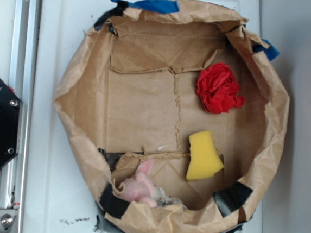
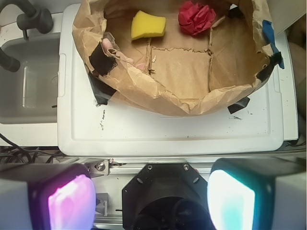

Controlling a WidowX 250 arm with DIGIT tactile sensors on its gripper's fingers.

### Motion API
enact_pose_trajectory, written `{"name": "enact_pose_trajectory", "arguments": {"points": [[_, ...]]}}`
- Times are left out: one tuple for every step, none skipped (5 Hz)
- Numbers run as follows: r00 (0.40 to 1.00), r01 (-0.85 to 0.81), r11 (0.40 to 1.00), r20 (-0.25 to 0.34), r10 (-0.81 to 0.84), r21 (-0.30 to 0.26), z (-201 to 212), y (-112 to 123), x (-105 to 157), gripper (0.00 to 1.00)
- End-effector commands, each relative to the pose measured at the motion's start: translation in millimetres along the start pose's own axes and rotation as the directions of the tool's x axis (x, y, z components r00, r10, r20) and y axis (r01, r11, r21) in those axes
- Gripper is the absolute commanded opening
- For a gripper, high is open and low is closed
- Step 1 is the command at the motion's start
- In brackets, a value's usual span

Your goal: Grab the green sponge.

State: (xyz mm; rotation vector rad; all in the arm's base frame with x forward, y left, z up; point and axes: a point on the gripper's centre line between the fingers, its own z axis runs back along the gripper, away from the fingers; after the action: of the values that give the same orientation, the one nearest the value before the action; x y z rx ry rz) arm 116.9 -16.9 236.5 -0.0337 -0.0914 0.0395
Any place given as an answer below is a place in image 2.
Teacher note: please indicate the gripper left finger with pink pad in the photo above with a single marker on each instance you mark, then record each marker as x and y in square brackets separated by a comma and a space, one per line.
[46, 197]

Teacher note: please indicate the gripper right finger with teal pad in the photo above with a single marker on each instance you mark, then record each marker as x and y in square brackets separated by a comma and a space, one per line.
[258, 193]

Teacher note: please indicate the yellow-green sponge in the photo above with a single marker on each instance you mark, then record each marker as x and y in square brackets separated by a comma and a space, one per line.
[145, 25]

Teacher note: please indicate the white plastic bin lid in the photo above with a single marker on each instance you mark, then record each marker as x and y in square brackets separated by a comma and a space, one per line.
[88, 129]

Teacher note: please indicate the grey sink basin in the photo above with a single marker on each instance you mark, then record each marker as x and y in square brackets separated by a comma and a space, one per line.
[29, 96]

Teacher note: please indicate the black tape patch on bag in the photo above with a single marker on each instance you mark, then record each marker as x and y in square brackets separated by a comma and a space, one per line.
[101, 63]

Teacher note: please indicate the brown paper bag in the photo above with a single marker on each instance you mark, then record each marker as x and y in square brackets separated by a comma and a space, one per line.
[176, 74]

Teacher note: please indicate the dark grey faucet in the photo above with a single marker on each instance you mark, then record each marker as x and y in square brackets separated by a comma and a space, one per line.
[32, 17]

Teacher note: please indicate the crumpled red paper ball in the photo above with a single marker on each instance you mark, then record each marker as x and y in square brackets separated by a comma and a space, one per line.
[195, 18]

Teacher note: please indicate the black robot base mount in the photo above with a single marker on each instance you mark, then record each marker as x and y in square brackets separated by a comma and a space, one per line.
[166, 196]

